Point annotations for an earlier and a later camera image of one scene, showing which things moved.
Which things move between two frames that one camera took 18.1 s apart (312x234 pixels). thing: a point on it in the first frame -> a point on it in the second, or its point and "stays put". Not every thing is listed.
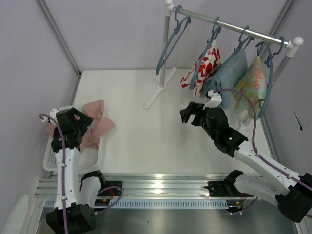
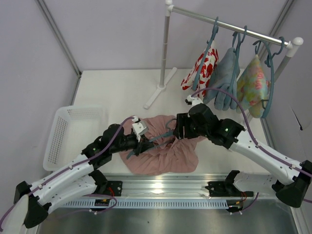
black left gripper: x=73 y=121 -> x=140 y=146
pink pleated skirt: x=91 y=138 -> x=169 y=155
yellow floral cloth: x=252 y=82 stays put
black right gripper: x=201 y=119 -> x=182 y=126
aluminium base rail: x=146 y=185 stays put
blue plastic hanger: x=178 y=22 -> x=170 y=132
